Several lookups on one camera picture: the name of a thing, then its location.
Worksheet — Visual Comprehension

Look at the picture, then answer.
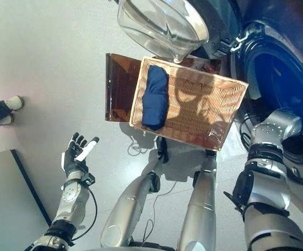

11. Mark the black and white left hand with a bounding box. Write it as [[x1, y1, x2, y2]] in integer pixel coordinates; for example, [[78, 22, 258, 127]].
[[61, 132, 100, 178]]

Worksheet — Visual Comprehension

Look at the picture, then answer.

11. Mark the grey front-load washing machine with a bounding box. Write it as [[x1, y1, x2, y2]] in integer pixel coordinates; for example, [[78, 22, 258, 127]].
[[203, 0, 303, 189]]

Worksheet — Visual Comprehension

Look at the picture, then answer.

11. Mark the grey cabinet with black edge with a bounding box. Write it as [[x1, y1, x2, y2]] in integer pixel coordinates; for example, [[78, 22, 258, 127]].
[[0, 149, 52, 251]]

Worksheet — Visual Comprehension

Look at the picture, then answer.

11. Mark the silver left robot leg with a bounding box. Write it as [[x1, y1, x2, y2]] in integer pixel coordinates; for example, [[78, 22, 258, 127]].
[[100, 136, 169, 248]]

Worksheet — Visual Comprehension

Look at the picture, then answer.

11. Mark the silver robot leg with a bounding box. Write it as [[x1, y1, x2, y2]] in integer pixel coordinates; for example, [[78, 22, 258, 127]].
[[100, 136, 169, 248], [179, 149, 217, 251]]

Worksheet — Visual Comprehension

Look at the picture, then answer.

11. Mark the brown translucent stool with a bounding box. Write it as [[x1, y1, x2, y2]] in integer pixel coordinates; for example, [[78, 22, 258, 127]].
[[104, 53, 220, 121]]

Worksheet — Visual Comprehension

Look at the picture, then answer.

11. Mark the blue garment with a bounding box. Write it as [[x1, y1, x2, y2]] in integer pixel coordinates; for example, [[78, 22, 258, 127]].
[[141, 65, 169, 131]]

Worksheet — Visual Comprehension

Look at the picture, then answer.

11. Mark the silver right robot leg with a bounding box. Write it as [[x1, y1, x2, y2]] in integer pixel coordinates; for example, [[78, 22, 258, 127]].
[[179, 149, 217, 251]]

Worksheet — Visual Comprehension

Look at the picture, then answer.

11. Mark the wicker laundry basket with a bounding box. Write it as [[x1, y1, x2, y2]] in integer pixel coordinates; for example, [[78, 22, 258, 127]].
[[129, 56, 249, 152]]

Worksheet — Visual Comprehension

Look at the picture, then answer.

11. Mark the round glass washer door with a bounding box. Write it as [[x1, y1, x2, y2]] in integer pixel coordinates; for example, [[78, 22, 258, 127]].
[[107, 0, 242, 63]]

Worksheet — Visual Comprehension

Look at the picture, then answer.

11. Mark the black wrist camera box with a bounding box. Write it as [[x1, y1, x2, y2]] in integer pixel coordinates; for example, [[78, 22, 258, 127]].
[[82, 173, 95, 185]]

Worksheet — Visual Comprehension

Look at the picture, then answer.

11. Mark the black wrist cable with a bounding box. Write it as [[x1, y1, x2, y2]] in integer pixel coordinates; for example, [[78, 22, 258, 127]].
[[72, 182, 98, 241]]

